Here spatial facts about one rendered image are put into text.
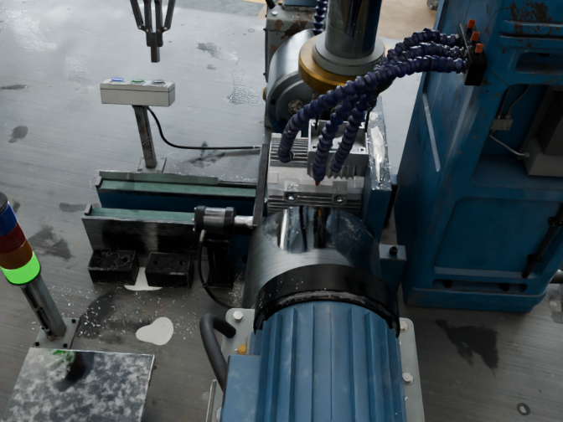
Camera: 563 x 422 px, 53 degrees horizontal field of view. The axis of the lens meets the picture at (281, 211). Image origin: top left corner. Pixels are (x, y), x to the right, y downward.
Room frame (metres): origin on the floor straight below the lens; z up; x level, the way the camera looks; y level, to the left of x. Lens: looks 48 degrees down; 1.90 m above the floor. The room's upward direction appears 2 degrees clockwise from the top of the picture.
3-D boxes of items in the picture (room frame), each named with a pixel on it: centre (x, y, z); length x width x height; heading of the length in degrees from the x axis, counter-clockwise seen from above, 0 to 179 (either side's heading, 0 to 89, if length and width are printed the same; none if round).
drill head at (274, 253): (0.57, -0.06, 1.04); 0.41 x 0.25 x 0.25; 178
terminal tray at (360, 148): (0.90, -0.11, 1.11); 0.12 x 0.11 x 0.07; 88
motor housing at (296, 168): (0.90, -0.07, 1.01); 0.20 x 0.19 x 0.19; 88
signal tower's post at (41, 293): (0.61, 0.48, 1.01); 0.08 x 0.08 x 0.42; 88
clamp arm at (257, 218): (0.88, 0.05, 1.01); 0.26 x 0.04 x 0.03; 179
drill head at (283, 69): (1.25, -0.08, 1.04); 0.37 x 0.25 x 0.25; 178
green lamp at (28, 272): (0.61, 0.48, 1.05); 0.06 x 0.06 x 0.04
